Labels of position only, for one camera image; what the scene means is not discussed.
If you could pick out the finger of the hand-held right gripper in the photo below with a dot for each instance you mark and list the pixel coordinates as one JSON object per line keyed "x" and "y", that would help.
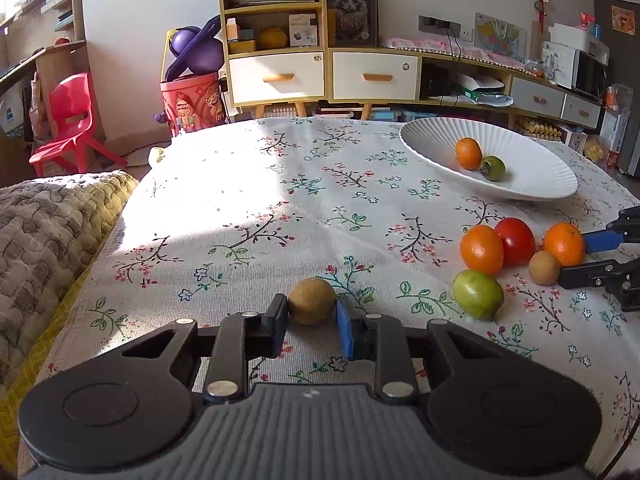
{"x": 600, "y": 241}
{"x": 590, "y": 275}

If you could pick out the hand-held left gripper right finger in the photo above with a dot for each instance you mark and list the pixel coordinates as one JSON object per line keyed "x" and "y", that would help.
{"x": 347, "y": 330}

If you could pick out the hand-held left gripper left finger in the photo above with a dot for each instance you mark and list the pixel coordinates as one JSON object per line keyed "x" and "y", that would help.
{"x": 275, "y": 325}

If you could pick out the dimpled orange mandarin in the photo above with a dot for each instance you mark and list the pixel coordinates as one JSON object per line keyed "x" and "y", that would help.
{"x": 468, "y": 153}
{"x": 564, "y": 244}

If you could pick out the brown kiwi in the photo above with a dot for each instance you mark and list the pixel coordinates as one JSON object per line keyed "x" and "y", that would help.
{"x": 312, "y": 302}
{"x": 545, "y": 267}

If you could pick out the red tomato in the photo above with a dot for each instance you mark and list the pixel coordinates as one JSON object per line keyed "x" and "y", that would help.
{"x": 519, "y": 240}

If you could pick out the white ribbed plate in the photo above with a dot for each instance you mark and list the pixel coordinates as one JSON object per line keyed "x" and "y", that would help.
{"x": 530, "y": 165}

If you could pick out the smooth orange fruit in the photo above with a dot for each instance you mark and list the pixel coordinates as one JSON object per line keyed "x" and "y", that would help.
{"x": 481, "y": 250}

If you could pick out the light green fruit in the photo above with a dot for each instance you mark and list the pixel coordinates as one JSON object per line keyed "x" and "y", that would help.
{"x": 477, "y": 295}

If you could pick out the yellow snack bag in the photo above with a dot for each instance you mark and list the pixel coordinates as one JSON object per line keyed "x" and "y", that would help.
{"x": 595, "y": 149}

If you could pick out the floral tablecloth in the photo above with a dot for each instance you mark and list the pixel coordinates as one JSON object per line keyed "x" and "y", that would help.
{"x": 250, "y": 200}

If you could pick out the yellow block set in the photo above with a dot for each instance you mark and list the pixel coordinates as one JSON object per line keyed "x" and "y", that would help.
{"x": 540, "y": 129}

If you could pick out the dark green fruit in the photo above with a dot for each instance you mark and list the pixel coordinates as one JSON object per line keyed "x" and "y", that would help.
{"x": 493, "y": 168}

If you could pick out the grey drawer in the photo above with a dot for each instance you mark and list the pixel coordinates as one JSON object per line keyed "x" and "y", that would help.
{"x": 537, "y": 97}
{"x": 580, "y": 111}

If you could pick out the white microwave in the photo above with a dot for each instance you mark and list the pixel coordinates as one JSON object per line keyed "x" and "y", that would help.
{"x": 575, "y": 72}

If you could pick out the green white paper bag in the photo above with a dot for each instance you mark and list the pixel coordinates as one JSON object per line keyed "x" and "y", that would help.
{"x": 482, "y": 89}

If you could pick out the black box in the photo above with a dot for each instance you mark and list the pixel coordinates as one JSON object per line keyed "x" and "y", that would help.
{"x": 435, "y": 81}

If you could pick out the red printed toy bucket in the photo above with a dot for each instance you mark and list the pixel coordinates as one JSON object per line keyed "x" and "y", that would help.
{"x": 192, "y": 105}

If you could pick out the long low wooden cabinet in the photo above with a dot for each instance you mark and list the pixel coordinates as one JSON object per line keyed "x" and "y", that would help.
{"x": 450, "y": 57}

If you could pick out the white drawer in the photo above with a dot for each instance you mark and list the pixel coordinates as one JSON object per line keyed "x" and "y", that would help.
{"x": 375, "y": 77}
{"x": 275, "y": 80}

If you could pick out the quilted brown blanket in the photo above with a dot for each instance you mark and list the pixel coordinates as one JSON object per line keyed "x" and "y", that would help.
{"x": 45, "y": 230}

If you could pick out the pink cloth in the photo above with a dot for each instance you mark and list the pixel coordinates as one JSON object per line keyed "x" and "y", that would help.
{"x": 425, "y": 45}

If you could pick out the yellow patterned sheet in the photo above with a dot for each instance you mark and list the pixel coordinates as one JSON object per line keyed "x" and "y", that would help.
{"x": 20, "y": 410}

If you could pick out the purple ball toy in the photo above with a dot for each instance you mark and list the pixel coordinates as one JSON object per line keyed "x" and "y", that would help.
{"x": 202, "y": 52}

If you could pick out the red plastic chair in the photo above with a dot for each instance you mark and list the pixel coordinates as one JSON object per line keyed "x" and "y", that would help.
{"x": 70, "y": 125}

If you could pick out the orange pumpkin jar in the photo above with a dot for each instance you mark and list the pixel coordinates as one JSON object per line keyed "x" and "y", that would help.
{"x": 272, "y": 38}

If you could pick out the white product box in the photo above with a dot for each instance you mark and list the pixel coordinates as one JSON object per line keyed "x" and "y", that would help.
{"x": 302, "y": 30}

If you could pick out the yellow wooden shelf cabinet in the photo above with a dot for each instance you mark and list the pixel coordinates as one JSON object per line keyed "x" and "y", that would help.
{"x": 272, "y": 10}

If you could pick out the framed cat picture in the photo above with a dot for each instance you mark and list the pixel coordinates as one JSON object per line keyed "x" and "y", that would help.
{"x": 352, "y": 10}

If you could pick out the wooden desk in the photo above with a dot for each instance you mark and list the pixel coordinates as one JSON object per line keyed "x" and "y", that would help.
{"x": 60, "y": 57}

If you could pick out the wall socket panel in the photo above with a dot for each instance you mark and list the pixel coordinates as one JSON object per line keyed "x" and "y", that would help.
{"x": 435, "y": 24}

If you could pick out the wooden wall shelf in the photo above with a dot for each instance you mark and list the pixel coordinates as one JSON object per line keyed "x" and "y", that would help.
{"x": 50, "y": 0}

